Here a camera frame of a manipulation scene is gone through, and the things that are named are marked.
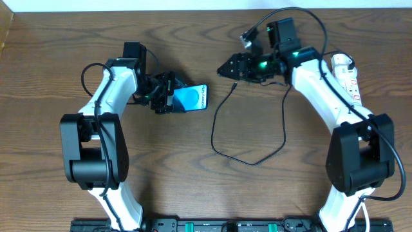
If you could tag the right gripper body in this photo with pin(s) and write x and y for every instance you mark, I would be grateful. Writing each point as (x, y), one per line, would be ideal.
(244, 67)

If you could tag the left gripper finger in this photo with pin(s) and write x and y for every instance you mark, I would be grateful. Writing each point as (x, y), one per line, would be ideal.
(170, 109)
(179, 83)

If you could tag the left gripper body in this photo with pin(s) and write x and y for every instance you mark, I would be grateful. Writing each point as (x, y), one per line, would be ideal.
(168, 93)

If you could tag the blue Galaxy smartphone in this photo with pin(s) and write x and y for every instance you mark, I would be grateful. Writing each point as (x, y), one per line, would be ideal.
(191, 98)

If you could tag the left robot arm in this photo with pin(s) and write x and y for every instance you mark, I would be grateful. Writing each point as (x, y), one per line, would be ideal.
(93, 144)

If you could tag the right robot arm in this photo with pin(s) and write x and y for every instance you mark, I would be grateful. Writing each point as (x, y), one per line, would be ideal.
(361, 154)

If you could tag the white USB charger plug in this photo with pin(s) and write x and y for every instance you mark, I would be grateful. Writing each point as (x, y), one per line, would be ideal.
(344, 71)

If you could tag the white power strip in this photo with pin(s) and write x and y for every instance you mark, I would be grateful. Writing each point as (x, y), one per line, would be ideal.
(350, 86)

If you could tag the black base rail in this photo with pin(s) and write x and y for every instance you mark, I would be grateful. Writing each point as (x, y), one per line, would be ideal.
(173, 225)

